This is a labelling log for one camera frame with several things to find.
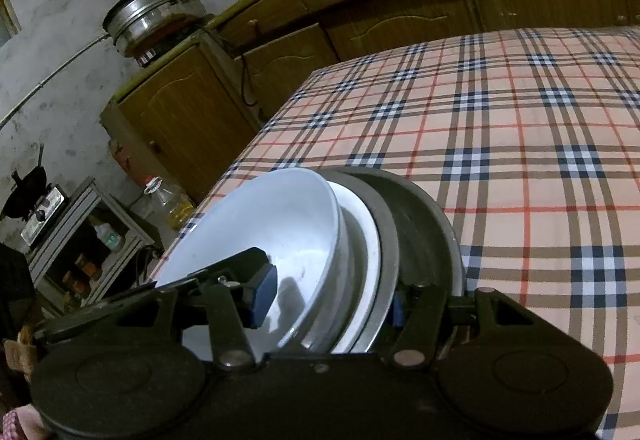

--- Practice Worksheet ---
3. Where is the small plastic bottle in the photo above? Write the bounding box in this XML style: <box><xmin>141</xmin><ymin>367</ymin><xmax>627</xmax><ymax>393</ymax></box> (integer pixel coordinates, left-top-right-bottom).
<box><xmin>95</xmin><ymin>220</ymin><xmax>126</xmax><ymax>253</ymax></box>

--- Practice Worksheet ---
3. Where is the round steel plate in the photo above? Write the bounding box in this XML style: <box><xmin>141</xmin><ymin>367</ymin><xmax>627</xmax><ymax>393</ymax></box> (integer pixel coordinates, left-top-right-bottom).
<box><xmin>345</xmin><ymin>166</ymin><xmax>467</xmax><ymax>321</ymax></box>

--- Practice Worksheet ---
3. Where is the deep white bowl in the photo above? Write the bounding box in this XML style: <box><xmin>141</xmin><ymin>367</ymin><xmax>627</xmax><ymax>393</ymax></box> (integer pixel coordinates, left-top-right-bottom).
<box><xmin>320</xmin><ymin>177</ymin><xmax>383</xmax><ymax>355</ymax></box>

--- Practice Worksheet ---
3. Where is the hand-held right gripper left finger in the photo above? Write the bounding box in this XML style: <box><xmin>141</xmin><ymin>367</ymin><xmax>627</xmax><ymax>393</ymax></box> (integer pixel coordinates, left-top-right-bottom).
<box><xmin>155</xmin><ymin>247</ymin><xmax>279</xmax><ymax>367</ymax></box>

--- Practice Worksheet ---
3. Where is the wide white bowl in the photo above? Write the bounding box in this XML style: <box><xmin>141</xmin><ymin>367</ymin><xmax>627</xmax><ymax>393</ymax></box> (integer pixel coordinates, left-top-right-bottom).
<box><xmin>152</xmin><ymin>167</ymin><xmax>343</xmax><ymax>351</ymax></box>

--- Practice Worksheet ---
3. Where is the plaid tablecloth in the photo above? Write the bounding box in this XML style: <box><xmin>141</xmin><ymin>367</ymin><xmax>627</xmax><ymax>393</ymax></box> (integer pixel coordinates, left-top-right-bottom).
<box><xmin>145</xmin><ymin>26</ymin><xmax>640</xmax><ymax>440</ymax></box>

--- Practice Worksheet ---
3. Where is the cooking oil bottle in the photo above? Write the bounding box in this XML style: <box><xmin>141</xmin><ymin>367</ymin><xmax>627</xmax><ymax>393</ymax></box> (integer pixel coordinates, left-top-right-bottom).
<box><xmin>144</xmin><ymin>175</ymin><xmax>196</xmax><ymax>231</ymax></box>

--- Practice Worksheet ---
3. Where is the steel bowl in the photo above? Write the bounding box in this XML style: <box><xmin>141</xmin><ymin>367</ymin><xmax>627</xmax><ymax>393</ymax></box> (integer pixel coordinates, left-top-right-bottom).
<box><xmin>325</xmin><ymin>170</ymin><xmax>401</xmax><ymax>355</ymax></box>

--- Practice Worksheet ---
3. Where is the steel steamer pot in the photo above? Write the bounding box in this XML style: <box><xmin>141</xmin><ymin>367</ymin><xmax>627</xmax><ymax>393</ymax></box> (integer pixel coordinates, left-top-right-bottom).
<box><xmin>101</xmin><ymin>0</ymin><xmax>182</xmax><ymax>55</ymax></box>

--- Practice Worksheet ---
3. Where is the small steel pot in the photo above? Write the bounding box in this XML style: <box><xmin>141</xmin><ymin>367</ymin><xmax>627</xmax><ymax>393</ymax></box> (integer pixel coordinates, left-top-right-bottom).
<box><xmin>170</xmin><ymin>0</ymin><xmax>207</xmax><ymax>23</ymax></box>

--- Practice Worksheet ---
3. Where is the pink patterned cloth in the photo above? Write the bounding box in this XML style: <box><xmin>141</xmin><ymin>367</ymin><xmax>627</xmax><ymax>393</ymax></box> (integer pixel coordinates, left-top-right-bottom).
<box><xmin>0</xmin><ymin>407</ymin><xmax>56</xmax><ymax>440</ymax></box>

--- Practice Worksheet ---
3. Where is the gas stove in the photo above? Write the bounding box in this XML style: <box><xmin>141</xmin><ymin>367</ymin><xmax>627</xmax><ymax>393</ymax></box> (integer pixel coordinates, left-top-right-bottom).
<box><xmin>20</xmin><ymin>185</ymin><xmax>68</xmax><ymax>248</ymax></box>

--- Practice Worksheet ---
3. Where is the brown wooden cabinet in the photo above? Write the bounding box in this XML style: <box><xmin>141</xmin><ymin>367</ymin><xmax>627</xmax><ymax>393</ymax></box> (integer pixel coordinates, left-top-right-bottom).
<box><xmin>100</xmin><ymin>0</ymin><xmax>640</xmax><ymax>205</ymax></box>

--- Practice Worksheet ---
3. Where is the induction cooker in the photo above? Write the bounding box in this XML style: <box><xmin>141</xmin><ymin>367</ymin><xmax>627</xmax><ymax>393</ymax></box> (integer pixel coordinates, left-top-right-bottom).
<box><xmin>125</xmin><ymin>27</ymin><xmax>201</xmax><ymax>69</ymax></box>

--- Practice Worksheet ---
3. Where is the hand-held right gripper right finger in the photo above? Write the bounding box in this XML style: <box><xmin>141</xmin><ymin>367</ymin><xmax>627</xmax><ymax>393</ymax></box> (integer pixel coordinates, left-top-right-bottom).
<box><xmin>387</xmin><ymin>286</ymin><xmax>507</xmax><ymax>367</ymax></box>

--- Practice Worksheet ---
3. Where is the metal shelf rack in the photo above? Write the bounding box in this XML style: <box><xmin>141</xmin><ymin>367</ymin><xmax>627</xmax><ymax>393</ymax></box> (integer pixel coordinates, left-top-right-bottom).
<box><xmin>25</xmin><ymin>177</ymin><xmax>158</xmax><ymax>305</ymax></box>

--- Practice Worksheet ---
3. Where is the brown jar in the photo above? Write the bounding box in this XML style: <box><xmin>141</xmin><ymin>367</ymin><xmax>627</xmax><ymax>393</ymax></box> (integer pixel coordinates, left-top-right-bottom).
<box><xmin>75</xmin><ymin>255</ymin><xmax>101</xmax><ymax>281</ymax></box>
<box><xmin>62</xmin><ymin>270</ymin><xmax>91</xmax><ymax>295</ymax></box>

